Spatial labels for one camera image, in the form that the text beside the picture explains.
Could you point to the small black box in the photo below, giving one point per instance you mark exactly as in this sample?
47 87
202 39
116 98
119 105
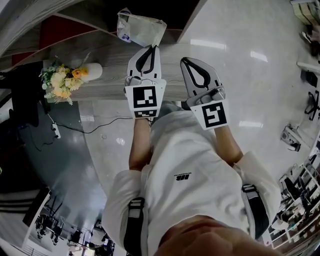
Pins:
309 78

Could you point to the white power strip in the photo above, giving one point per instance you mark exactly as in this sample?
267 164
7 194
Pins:
56 130

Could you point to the white metal rack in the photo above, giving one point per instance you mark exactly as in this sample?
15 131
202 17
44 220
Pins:
297 207

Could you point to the stack of pale yellow boxes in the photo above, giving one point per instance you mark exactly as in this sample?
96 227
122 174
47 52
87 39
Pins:
302 11

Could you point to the black chair base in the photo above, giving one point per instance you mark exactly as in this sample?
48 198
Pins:
313 106

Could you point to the person's grey trousers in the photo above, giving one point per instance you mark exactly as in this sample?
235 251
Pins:
170 110

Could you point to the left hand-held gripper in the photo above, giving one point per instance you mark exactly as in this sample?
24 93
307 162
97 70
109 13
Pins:
145 98

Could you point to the grey wooden desk shelf unit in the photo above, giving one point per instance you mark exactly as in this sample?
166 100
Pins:
25 25

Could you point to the grey wooden desk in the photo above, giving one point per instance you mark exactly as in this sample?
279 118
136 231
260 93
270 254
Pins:
172 72

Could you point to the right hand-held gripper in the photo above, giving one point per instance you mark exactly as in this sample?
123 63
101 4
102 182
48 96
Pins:
213 113

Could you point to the white vase with yellow flowers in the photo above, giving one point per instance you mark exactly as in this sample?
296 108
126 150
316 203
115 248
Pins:
93 71

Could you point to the clear plastic bag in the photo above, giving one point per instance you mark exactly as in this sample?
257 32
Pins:
142 27

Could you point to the grey floor device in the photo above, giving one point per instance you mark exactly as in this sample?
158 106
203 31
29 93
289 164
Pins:
290 138

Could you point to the person's left forearm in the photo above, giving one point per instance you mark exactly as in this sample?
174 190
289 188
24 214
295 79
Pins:
140 145

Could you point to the black office chair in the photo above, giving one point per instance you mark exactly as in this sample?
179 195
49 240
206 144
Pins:
20 90

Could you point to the person's white shirt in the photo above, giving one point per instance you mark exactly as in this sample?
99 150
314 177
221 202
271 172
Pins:
190 175

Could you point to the white plastic bar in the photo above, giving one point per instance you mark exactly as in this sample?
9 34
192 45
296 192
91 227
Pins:
308 66

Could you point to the person's right forearm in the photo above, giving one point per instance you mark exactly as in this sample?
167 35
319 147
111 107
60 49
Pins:
227 145

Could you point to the person's chin and neck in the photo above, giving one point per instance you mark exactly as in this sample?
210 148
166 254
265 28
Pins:
212 240

